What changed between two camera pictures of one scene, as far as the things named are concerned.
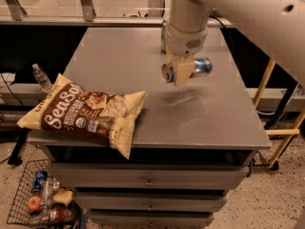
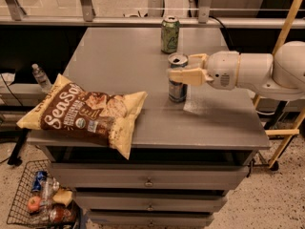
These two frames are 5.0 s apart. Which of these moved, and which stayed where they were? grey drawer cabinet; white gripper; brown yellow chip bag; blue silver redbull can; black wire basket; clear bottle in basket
Moved: white gripper; blue silver redbull can
Stayed: brown yellow chip bag; clear bottle in basket; black wire basket; grey drawer cabinet
